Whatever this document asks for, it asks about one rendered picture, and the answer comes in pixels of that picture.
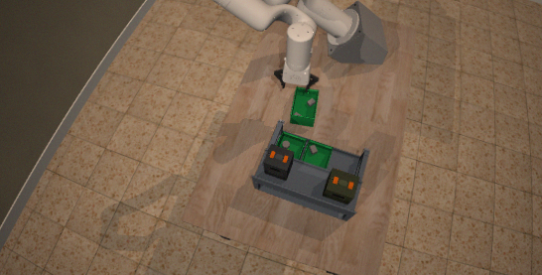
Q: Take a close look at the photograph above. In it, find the black tool case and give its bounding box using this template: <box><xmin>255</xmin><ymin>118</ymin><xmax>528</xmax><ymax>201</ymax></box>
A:
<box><xmin>264</xmin><ymin>144</ymin><xmax>294</xmax><ymax>181</ymax></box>

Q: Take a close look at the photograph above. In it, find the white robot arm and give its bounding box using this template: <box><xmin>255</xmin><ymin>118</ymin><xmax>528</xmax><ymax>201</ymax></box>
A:
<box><xmin>212</xmin><ymin>0</ymin><xmax>359</xmax><ymax>70</ymax></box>

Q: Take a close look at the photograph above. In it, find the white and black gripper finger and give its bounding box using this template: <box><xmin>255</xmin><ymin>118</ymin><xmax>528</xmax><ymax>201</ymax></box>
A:
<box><xmin>305</xmin><ymin>74</ymin><xmax>319</xmax><ymax>92</ymax></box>
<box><xmin>274</xmin><ymin>69</ymin><xmax>286</xmax><ymax>88</ymax></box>

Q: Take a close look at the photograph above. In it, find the dark olive tool case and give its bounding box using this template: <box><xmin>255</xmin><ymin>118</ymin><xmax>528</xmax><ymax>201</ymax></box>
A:
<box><xmin>323</xmin><ymin>168</ymin><xmax>359</xmax><ymax>205</ymax></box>

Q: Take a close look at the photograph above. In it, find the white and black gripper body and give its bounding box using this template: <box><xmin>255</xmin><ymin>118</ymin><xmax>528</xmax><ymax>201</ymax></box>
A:
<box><xmin>282</xmin><ymin>62</ymin><xmax>310</xmax><ymax>85</ymax></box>

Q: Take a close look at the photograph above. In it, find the green open-front bin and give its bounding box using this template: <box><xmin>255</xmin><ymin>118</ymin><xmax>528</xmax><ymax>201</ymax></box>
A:
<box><xmin>290</xmin><ymin>87</ymin><xmax>319</xmax><ymax>127</ymax></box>
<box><xmin>276</xmin><ymin>131</ymin><xmax>307</xmax><ymax>160</ymax></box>
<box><xmin>302</xmin><ymin>140</ymin><xmax>333</xmax><ymax>168</ymax></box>

